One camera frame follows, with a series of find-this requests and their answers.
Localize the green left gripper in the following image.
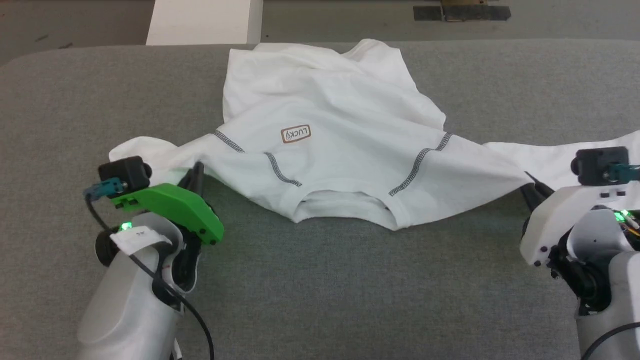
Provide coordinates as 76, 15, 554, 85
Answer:
110, 160, 225, 246

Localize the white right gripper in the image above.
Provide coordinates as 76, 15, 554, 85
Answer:
519, 171, 631, 267

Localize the white long-sleeve shirt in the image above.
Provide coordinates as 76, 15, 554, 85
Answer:
108, 38, 640, 232

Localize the white paper label band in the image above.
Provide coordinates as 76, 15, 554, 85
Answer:
109, 225, 174, 257

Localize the white rectangular box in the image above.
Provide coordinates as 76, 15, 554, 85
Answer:
145, 0, 264, 46

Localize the black right cable teal plug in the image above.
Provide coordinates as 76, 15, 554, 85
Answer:
580, 163, 640, 360

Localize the black floor base plate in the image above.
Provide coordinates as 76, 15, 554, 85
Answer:
412, 0, 512, 23

